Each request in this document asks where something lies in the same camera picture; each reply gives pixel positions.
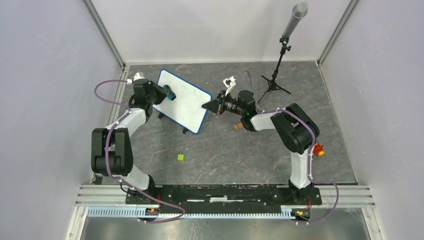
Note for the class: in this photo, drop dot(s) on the green cube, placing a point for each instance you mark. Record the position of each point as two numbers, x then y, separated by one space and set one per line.
180 158

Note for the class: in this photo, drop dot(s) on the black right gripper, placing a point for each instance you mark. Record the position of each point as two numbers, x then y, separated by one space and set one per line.
213 105

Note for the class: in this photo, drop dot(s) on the blue whiteboard eraser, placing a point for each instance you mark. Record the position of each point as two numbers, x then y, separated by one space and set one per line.
169 92

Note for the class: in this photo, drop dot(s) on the black microphone tripod stand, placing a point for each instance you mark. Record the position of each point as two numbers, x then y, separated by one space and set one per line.
272 84

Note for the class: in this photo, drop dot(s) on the orange wooden block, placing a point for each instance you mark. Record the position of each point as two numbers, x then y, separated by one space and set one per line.
238 126

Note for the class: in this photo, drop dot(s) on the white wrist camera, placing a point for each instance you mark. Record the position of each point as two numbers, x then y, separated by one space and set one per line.
136 77
229 83

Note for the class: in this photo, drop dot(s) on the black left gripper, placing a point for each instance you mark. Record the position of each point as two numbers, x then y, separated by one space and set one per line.
161 94

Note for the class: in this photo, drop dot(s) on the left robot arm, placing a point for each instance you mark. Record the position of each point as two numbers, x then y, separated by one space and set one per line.
111 149

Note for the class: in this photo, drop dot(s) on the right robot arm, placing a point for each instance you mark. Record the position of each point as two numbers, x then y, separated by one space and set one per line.
295 128

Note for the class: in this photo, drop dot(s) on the blue framed whiteboard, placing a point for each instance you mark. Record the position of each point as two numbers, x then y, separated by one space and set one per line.
186 109

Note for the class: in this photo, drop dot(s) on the orange red toy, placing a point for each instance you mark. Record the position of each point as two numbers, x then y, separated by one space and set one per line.
318 150

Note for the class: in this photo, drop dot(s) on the grey microphone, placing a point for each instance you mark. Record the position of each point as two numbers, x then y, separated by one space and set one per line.
299 11

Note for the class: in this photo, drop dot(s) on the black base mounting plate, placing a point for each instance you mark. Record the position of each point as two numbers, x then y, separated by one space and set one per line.
224 198

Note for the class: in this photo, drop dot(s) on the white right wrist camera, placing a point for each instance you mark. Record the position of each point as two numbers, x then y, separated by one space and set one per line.
229 83

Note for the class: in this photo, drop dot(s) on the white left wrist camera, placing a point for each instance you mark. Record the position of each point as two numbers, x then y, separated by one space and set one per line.
136 77

